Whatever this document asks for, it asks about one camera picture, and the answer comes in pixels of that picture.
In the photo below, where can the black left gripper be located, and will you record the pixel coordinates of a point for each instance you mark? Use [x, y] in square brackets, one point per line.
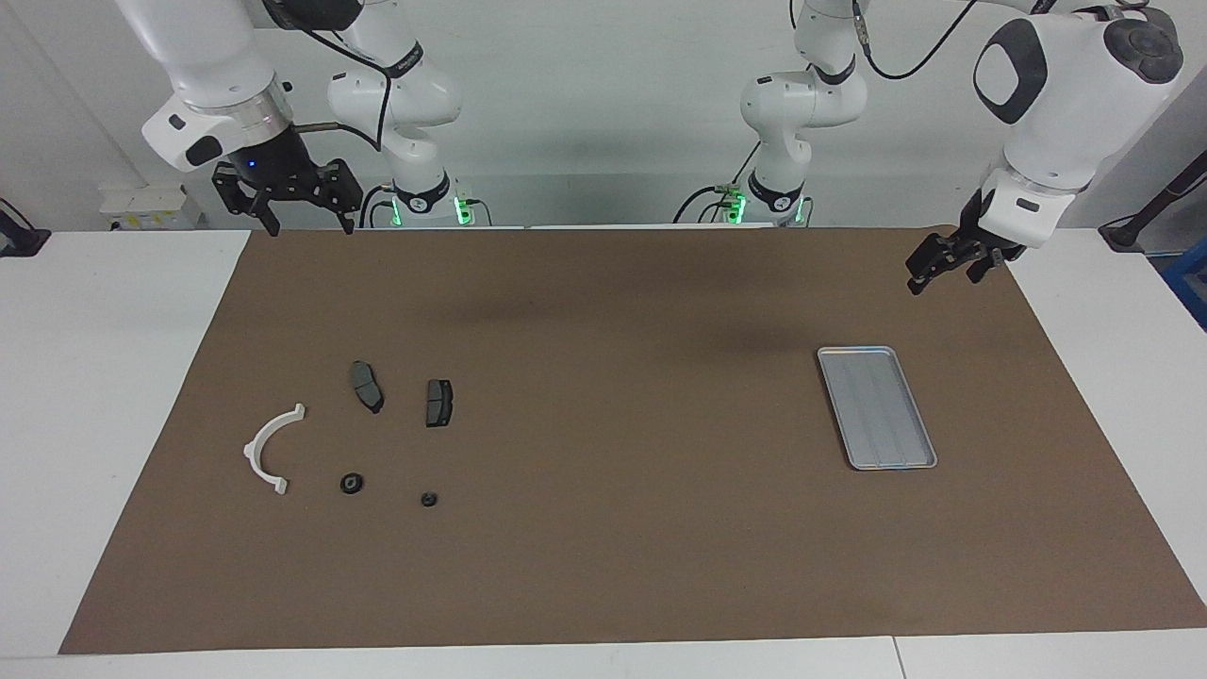
[967, 243]

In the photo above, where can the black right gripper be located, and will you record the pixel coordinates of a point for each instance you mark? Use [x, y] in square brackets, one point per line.
[283, 170]

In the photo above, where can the small black round bearing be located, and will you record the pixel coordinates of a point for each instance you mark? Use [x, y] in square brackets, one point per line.
[346, 484]

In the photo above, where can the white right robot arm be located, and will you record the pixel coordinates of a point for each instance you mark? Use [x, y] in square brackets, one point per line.
[207, 57]

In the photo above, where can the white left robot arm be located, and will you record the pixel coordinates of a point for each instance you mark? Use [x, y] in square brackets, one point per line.
[1056, 113]

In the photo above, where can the silver metal tray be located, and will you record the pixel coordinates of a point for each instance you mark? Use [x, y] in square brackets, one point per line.
[877, 407]

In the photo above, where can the white power strip box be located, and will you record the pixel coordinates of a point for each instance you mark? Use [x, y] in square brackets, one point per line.
[146, 203]

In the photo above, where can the long curved grey brake pad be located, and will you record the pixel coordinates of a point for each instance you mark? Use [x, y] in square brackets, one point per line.
[366, 385]

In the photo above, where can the black angled stand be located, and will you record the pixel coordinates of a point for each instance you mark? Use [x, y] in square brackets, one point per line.
[1155, 206]

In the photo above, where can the short rectangular grey brake pad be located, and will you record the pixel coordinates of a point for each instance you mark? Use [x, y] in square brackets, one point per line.
[439, 404]

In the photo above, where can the blue box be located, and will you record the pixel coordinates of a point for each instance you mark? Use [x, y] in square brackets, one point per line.
[1190, 283]

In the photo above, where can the brown table mat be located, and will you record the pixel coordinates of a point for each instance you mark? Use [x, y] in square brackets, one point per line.
[603, 471]

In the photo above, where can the white curved plastic bracket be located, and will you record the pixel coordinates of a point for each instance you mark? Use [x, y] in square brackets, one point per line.
[253, 451]

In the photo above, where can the black clamp mount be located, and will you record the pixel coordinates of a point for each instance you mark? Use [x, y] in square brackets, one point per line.
[19, 240]

